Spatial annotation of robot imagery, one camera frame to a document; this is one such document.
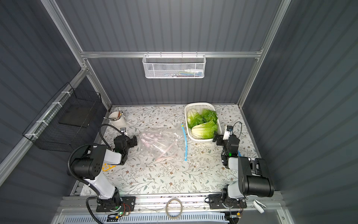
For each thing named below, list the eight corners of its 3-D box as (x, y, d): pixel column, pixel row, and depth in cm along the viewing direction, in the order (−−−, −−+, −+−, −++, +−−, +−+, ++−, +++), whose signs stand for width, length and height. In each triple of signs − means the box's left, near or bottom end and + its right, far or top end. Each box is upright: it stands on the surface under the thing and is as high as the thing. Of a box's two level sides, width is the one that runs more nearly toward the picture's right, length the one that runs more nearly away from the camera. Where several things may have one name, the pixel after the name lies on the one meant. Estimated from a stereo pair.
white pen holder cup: (113, 130, 107) (106, 120, 97) (116, 121, 112) (110, 111, 103) (125, 130, 107) (119, 120, 97) (128, 121, 112) (122, 111, 103)
